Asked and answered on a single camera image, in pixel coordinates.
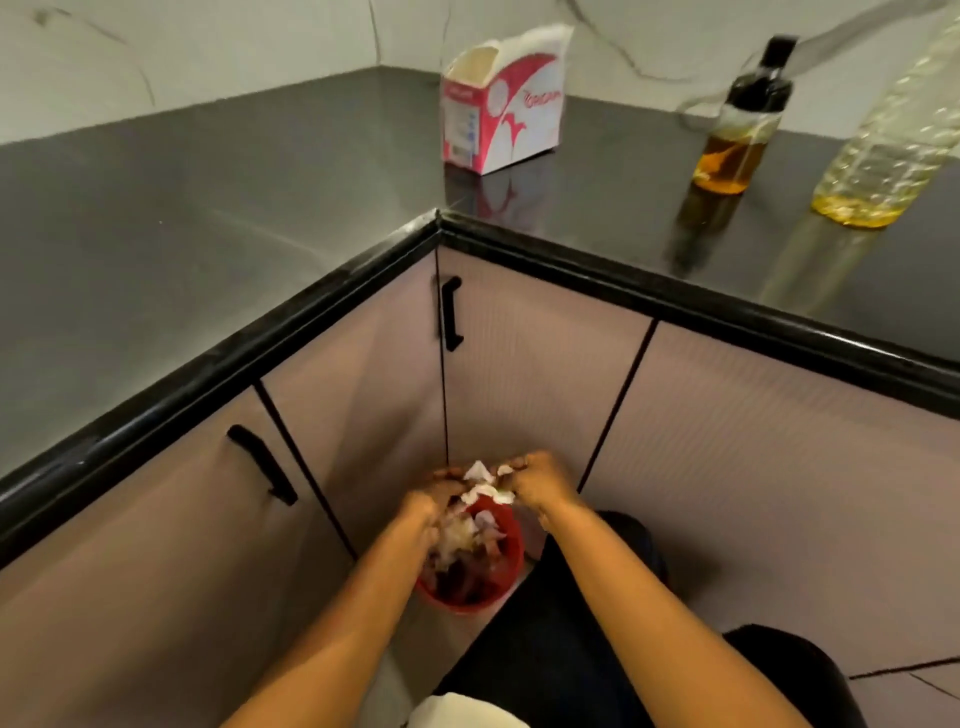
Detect person's right hand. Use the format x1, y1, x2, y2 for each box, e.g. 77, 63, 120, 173
498, 449, 592, 534

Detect person's left hand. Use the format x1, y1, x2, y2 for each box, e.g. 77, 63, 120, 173
395, 466, 470, 556

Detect single white tissue sheet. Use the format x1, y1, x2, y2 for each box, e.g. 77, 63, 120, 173
461, 459, 519, 508

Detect small glass oil bottle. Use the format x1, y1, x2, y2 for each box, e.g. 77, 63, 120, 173
691, 34, 798, 196

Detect black knobbed bottle lid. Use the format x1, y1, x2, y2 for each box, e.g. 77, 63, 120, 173
725, 34, 798, 114

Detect large clear plastic oil bottle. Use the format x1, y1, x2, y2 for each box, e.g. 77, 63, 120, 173
811, 7, 960, 230

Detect person's left forearm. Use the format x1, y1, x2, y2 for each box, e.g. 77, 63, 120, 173
221, 517, 444, 728

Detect person's right forearm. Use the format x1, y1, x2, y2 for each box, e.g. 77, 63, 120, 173
539, 494, 815, 728

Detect person's black trousers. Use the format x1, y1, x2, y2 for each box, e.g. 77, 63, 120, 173
434, 509, 868, 728

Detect black stone countertop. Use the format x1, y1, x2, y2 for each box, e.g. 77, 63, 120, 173
0, 65, 960, 571

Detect crumpled waste in bin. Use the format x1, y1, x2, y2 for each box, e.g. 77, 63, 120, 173
423, 509, 511, 605

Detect red plastic trash bin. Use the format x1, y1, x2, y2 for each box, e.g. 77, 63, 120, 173
416, 498, 525, 616

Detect brown base cabinet door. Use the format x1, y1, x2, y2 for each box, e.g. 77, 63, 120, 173
258, 251, 450, 560
581, 322, 960, 676
0, 386, 358, 728
438, 247, 655, 496

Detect white patterned shirt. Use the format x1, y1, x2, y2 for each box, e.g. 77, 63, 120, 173
408, 692, 530, 728

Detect red and white tissue box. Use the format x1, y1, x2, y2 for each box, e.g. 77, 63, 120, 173
440, 23, 575, 176

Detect stack of white tissues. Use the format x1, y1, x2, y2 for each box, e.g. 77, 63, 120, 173
491, 23, 575, 65

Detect black cabinet door handle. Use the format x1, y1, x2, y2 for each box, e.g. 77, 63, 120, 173
440, 275, 465, 354
227, 425, 300, 508

